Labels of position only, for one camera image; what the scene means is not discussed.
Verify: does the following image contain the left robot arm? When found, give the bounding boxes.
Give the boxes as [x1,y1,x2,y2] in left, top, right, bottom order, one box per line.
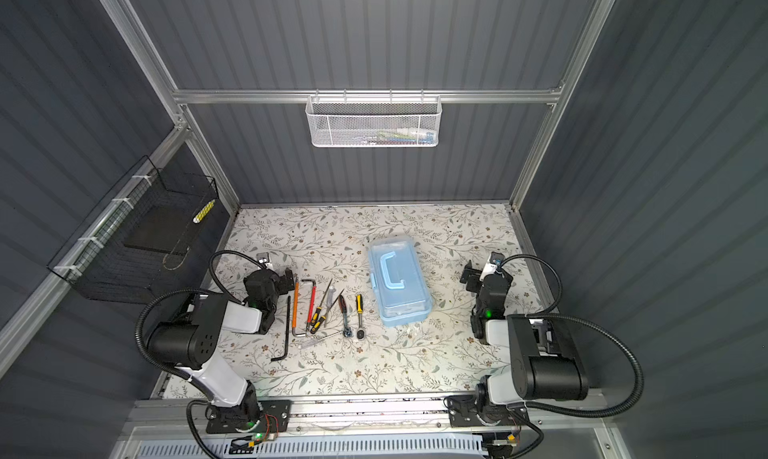
[134,268,296,441]

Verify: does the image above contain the white wire mesh basket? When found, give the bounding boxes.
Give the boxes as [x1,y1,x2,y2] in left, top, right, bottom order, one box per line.
[305,98,443,148]

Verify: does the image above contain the black pad in basket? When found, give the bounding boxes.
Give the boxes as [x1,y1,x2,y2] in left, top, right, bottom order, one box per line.
[123,206,203,256]

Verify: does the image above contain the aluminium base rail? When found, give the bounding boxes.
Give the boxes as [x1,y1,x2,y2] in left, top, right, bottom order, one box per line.
[122,392,613,439]

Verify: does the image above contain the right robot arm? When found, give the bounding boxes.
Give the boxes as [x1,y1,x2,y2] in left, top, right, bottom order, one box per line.
[443,252,589,427]

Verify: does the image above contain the orange handled hex key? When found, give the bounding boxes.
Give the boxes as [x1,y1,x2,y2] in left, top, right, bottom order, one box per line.
[291,278,306,338]

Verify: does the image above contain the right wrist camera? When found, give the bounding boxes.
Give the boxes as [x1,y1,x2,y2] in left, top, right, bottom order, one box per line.
[484,251,505,273]

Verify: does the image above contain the large black hex key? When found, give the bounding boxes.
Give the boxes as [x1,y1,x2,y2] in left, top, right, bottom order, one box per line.
[270,297,293,363]

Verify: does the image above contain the black wire basket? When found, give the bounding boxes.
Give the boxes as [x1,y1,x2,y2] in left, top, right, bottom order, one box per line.
[48,156,219,304]

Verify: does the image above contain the yellow black small screwdriver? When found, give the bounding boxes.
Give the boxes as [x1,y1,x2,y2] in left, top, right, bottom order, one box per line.
[309,282,332,335]

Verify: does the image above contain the light blue plastic toolbox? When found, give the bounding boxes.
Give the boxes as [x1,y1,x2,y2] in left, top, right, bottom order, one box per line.
[368,235,433,327]

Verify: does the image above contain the yellow green marker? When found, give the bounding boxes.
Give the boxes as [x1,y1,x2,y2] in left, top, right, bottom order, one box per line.
[193,199,216,224]

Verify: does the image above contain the items in white basket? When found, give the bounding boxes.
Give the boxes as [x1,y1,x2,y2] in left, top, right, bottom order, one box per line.
[358,128,438,146]

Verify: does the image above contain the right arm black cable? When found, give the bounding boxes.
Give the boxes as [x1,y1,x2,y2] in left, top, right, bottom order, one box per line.
[497,253,645,419]

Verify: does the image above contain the white perforated front panel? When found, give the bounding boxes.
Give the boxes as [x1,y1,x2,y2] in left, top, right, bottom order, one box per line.
[134,434,490,459]

